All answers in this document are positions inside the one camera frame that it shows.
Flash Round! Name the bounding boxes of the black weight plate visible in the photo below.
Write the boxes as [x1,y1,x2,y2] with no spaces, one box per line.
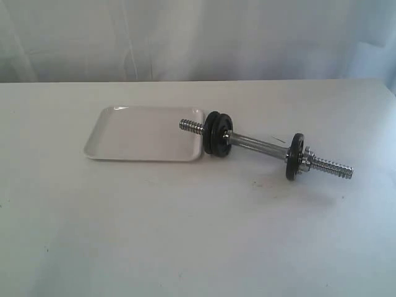
[202,111,220,155]

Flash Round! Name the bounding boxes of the black plate without collar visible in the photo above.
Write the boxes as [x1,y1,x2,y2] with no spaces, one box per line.
[210,113,233,158]

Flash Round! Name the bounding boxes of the black plate with collar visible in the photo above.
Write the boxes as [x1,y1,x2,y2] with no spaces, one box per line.
[285,133,304,181]

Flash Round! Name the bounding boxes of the chrome spin collar nut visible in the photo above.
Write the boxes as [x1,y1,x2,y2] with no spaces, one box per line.
[300,146,315,172]

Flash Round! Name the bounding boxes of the white rectangular tray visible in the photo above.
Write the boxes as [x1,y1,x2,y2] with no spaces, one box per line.
[84,106,204,162]

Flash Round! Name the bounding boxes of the white backdrop curtain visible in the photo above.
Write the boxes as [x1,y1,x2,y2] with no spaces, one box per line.
[1,1,395,84]

